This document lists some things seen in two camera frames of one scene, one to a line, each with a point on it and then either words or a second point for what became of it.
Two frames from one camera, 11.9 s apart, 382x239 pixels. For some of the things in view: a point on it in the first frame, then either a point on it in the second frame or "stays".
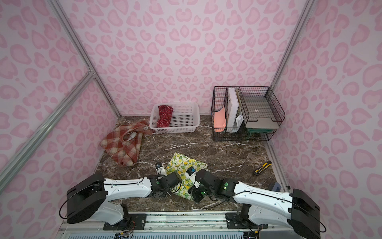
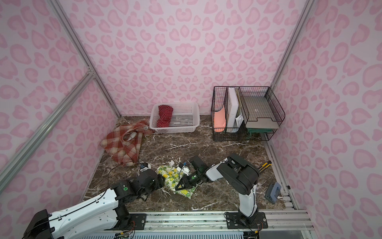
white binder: x=233 y=108 stays
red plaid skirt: x=123 y=142 stays
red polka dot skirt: x=165 y=115 stays
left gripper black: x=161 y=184 to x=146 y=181
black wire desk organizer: x=244 y=113 stays
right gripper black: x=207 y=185 to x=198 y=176
